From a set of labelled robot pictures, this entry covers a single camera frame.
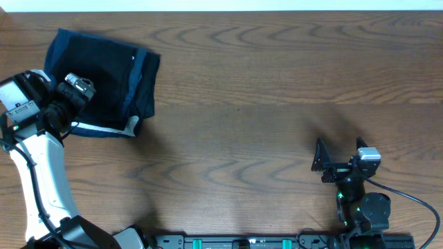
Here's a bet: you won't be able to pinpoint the black t-shirt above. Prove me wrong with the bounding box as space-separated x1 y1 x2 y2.
51 37 137 121

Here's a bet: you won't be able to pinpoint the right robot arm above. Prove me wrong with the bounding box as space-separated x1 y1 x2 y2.
311 137 391 248

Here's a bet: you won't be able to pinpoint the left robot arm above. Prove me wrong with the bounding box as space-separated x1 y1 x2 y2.
1 70 120 248

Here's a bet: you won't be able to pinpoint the folded dark blue jeans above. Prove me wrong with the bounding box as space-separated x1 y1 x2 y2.
44 28 148 138

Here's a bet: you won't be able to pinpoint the folded black garment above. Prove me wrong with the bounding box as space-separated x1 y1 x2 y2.
132 53 160 136

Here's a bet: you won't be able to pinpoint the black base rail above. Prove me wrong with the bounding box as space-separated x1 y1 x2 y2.
148 233 415 249

